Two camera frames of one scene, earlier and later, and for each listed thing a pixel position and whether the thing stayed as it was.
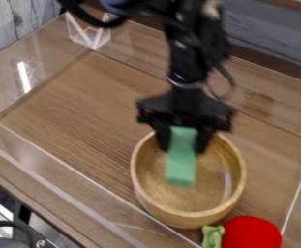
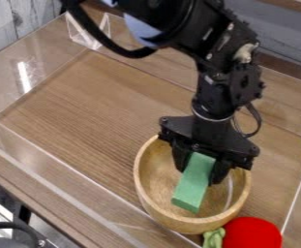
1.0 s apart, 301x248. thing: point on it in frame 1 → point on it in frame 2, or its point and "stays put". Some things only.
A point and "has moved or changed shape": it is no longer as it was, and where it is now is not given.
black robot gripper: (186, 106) → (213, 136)
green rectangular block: (182, 155) has moved or changed shape
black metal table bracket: (26, 236) stays put
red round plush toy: (247, 232) stays put
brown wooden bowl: (197, 205) stays put
